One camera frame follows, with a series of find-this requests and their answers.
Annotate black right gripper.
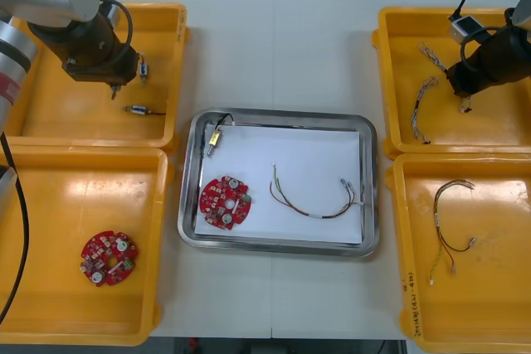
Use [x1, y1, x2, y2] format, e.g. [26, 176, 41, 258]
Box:
[446, 47, 494, 98]

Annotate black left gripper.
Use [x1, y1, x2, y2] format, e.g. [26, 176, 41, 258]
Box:
[61, 41, 140, 85]

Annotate blue-white twisted wire harness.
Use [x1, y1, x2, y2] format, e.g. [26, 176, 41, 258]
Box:
[409, 75, 440, 147]
[417, 41, 474, 114]

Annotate brass solenoid with black cable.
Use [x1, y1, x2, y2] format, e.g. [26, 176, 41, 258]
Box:
[205, 113, 236, 159]

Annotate steel tray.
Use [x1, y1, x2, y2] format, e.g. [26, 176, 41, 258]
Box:
[177, 107, 379, 259]

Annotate round red circuit board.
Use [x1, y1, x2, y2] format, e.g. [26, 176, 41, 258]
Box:
[198, 175, 254, 231]
[79, 230, 140, 288]

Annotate red black green-yellow harness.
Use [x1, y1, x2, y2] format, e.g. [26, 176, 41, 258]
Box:
[429, 179, 477, 287]
[268, 162, 366, 219]

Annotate white label solenoid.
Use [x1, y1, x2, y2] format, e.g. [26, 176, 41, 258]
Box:
[121, 104, 167, 117]

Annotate yellow-orange plastic bin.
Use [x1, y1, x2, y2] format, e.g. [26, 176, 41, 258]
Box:
[371, 6, 531, 160]
[384, 153, 531, 354]
[0, 0, 192, 156]
[0, 145, 175, 347]

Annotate white paper sheet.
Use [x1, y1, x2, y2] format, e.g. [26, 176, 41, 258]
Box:
[194, 122, 365, 245]

